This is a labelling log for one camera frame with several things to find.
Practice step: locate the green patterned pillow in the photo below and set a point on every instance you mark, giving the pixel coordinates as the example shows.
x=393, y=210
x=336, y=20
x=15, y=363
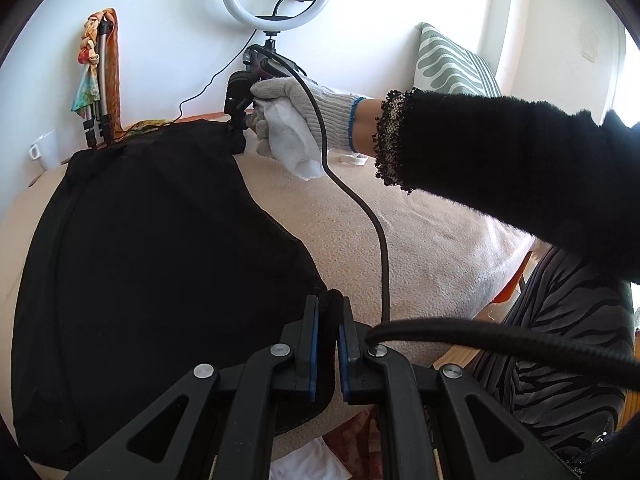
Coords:
x=445, y=65

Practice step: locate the beige blanket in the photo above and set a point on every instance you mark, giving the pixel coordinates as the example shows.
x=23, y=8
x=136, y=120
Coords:
x=425, y=250

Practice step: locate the white mug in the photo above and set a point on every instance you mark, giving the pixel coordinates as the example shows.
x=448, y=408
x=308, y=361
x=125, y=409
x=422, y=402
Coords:
x=47, y=150

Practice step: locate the red patterned cloth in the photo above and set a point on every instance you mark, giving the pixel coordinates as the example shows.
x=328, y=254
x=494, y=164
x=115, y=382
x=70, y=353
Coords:
x=360, y=435

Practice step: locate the person's right hand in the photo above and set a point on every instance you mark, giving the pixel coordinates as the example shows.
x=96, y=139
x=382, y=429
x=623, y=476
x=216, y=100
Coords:
x=292, y=125

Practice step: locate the small white strip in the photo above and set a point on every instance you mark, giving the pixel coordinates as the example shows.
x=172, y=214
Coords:
x=352, y=159

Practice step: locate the black tripod stand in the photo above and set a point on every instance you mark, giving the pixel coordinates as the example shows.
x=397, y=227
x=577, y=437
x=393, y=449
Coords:
x=270, y=38

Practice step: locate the black garment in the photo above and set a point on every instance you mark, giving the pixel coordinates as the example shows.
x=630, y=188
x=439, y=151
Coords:
x=150, y=260

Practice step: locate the orange floral cloth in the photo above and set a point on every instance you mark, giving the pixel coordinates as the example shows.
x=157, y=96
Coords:
x=145, y=125

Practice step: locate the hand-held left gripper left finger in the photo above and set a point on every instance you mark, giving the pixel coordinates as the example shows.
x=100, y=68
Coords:
x=312, y=355

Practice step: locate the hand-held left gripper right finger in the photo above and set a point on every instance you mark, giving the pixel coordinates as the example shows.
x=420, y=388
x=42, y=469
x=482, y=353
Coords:
x=344, y=360

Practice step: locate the folded grey stick stand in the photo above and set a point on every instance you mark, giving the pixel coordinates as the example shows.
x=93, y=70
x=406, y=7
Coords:
x=103, y=70

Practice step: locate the folded tripod with cloth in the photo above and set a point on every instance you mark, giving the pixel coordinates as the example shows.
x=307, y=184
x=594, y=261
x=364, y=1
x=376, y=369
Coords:
x=114, y=60

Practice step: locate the zebra striped trousers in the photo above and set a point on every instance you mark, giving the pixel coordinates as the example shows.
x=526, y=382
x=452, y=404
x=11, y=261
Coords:
x=550, y=400

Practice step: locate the white cloth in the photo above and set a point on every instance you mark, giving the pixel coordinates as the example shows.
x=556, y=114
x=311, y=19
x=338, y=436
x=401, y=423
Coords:
x=310, y=460

